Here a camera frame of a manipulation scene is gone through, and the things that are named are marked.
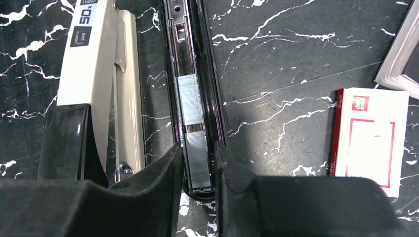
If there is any beige stapler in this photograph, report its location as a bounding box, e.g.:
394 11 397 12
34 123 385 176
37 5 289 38
38 0 146 187

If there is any red white staple box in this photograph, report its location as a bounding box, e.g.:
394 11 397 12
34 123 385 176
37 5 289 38
329 87 409 198

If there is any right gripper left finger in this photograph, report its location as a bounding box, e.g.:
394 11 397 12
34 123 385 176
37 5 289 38
0 143 183 237

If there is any dark paperback book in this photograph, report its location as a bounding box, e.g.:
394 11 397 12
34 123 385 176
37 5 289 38
374 0 419 99

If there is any black stapler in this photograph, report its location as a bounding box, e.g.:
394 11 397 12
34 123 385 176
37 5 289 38
161 0 227 201

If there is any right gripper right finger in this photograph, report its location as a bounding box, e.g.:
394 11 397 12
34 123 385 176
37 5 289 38
214 142 406 237

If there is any staple strip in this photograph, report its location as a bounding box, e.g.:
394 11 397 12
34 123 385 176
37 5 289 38
177 74 203 125
185 131 210 189

